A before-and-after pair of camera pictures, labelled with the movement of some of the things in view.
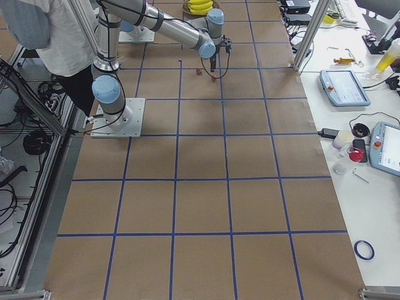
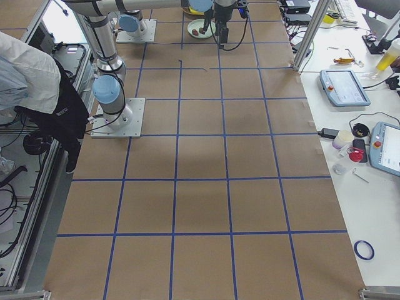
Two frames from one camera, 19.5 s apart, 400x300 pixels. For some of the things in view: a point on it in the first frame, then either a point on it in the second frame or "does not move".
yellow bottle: [389, 56] does not move
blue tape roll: [358, 253] does not move
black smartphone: [358, 145] does not move
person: [64, 49] to [33, 82]
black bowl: [360, 130] does not move
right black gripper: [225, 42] to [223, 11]
